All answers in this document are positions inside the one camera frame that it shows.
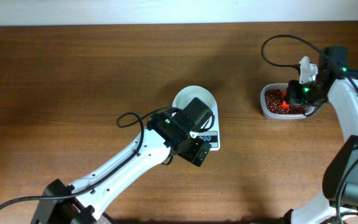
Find white kitchen scale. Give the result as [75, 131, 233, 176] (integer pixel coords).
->
[172, 99, 221, 152]

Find white bowl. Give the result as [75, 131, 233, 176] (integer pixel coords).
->
[172, 85, 218, 113]

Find red plastic measuring scoop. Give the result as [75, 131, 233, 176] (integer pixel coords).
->
[281, 91, 290, 110]

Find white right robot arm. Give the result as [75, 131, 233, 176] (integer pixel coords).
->
[285, 46, 358, 223]

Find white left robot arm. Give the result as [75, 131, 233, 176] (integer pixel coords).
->
[72, 98, 214, 220]

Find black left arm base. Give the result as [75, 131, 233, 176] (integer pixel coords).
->
[30, 179, 97, 224]

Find red beans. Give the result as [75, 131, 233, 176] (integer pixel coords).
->
[265, 90, 306, 114]

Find clear plastic bean container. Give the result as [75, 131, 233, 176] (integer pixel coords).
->
[260, 83, 314, 119]

